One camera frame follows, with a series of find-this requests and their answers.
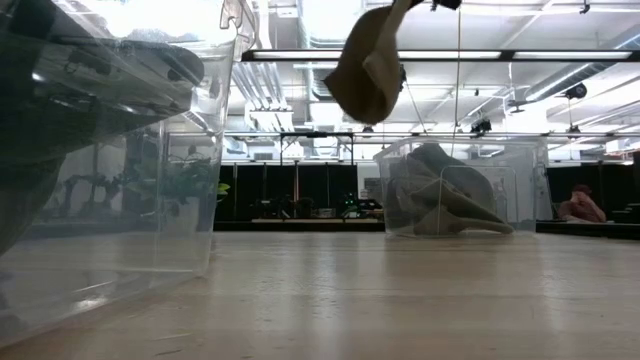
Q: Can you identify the beige bucket hat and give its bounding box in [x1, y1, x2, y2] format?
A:
[385, 142, 516, 237]
[322, 0, 417, 126]

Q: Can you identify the dark green bucket hat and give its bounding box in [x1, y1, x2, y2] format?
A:
[0, 29, 207, 151]
[0, 112, 101, 257]

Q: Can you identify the clear plastic storage bin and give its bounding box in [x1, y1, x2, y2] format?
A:
[372, 136, 552, 239]
[0, 0, 260, 347]

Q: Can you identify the background robot workstation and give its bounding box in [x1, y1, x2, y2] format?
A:
[249, 191, 385, 222]

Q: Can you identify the person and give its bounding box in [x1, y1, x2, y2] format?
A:
[556, 183, 608, 224]

